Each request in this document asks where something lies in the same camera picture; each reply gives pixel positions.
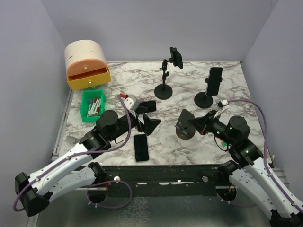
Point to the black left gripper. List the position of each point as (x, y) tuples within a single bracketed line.
[(149, 125)]

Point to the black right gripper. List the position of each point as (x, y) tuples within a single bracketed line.
[(204, 123)]

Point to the black phone with pink edge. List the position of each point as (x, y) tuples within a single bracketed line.
[(149, 106)]

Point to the brown round base phone stand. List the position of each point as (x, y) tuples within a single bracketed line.
[(184, 129)]

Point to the short black phone stand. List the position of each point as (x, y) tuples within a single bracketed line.
[(202, 100)]

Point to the black phone with white edge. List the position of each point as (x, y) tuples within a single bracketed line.
[(141, 148)]

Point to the silver folding phone stand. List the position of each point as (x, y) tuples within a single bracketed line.
[(142, 118)]

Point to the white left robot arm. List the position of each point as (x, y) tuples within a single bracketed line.
[(77, 167)]

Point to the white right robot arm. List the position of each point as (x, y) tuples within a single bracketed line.
[(249, 171)]

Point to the tall black phone stand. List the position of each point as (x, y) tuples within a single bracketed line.
[(164, 91)]

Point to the green capped marker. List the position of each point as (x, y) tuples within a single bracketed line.
[(224, 144)]

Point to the markers in green bin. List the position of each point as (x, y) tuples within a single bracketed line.
[(94, 107)]

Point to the green plastic bin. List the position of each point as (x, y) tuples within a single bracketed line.
[(87, 96)]

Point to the beige and orange drawer box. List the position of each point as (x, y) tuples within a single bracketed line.
[(86, 65)]

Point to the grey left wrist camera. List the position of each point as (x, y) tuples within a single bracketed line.
[(131, 103)]

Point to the black mounting rail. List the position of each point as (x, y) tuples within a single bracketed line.
[(164, 180)]

